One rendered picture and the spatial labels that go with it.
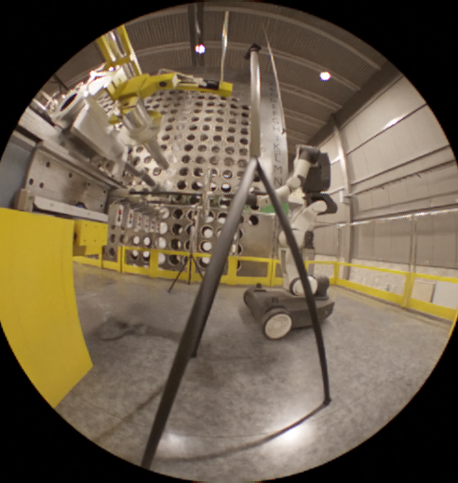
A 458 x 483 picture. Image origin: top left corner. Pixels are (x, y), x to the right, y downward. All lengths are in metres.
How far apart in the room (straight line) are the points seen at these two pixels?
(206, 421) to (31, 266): 0.66
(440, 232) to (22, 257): 7.31
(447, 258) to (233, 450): 6.70
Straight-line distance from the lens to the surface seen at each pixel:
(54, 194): 1.01
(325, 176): 1.35
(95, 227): 0.71
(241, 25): 9.12
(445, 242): 6.80
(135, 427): 0.62
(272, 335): 1.01
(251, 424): 0.62
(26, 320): 0.57
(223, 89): 1.74
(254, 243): 3.03
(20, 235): 0.52
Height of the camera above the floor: 0.55
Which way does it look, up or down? 1 degrees up
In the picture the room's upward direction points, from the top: 5 degrees clockwise
